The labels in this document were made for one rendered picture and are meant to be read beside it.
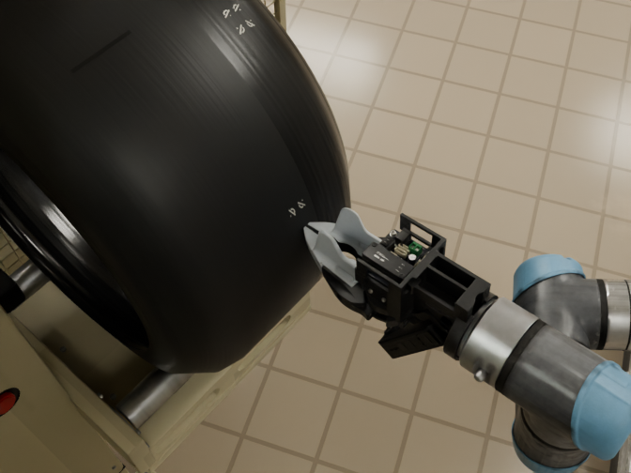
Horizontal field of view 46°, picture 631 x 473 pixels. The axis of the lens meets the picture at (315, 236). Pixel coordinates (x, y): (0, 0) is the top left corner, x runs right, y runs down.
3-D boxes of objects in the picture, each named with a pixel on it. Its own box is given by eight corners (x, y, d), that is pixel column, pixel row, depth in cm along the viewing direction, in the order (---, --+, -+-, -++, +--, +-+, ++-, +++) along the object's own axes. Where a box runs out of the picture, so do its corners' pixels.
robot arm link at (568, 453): (581, 382, 81) (601, 338, 72) (590, 486, 75) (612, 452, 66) (507, 377, 82) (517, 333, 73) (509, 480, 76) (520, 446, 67)
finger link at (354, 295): (342, 245, 77) (409, 288, 73) (342, 254, 78) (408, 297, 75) (312, 274, 75) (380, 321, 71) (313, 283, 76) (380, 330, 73)
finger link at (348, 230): (322, 179, 77) (393, 222, 73) (325, 215, 82) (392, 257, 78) (301, 198, 76) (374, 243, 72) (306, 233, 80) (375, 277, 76)
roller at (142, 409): (130, 436, 104) (132, 435, 100) (107, 413, 104) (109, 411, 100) (295, 272, 119) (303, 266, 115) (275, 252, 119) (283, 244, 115)
